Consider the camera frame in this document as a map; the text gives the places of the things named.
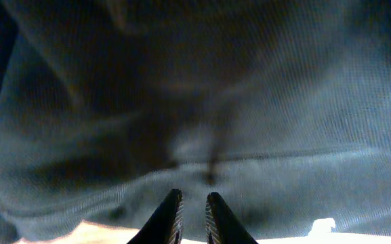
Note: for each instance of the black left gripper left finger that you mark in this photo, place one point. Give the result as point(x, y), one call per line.
point(165, 224)

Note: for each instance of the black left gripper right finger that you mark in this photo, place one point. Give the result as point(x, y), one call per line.
point(222, 226)

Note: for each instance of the black t-shirt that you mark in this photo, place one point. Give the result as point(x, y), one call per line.
point(282, 107)

